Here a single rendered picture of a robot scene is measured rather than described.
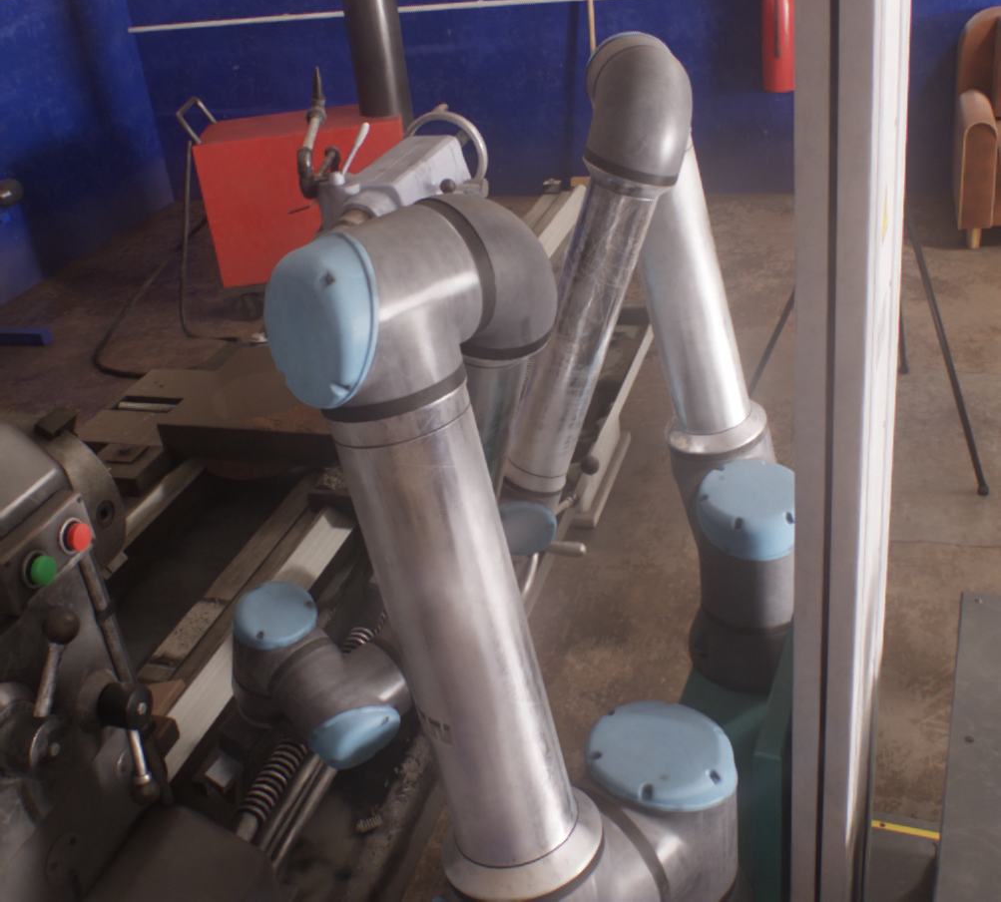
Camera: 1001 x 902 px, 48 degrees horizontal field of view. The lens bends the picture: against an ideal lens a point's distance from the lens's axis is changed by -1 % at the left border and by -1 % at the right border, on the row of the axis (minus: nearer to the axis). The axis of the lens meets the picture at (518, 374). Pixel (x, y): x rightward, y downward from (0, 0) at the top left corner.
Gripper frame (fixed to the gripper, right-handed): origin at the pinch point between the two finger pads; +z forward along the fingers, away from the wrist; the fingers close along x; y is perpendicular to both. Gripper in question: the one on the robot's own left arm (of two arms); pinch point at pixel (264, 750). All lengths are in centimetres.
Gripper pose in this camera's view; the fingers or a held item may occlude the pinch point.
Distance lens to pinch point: 159.5
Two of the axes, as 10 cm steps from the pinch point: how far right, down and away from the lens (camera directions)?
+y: -8.5, -4.7, 2.5
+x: -5.0, 5.3, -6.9
